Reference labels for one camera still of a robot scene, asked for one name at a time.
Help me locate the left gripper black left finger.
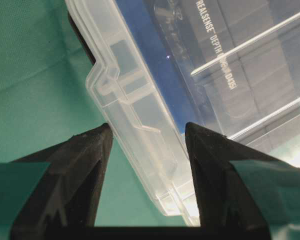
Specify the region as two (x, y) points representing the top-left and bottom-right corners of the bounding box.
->
(0, 123), (113, 240)

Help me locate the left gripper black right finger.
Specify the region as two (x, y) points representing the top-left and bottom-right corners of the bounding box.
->
(185, 122), (300, 240)

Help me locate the clear plastic box lid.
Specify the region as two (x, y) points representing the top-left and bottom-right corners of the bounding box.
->
(66, 0), (300, 226)

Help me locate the green table cloth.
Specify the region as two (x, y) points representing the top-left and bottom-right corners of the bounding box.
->
(0, 0), (187, 226)

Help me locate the left black depth camera box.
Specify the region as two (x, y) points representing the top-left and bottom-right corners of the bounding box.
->
(190, 0), (300, 137)

